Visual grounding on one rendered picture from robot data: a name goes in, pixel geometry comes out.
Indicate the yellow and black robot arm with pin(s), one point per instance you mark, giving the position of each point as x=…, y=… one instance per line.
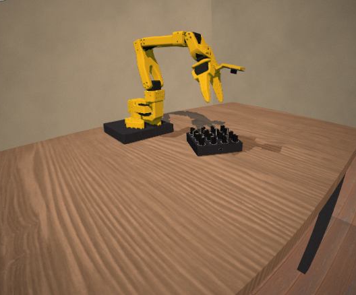
x=154, y=95

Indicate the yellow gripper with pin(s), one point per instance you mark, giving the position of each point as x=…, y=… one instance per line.
x=208, y=71

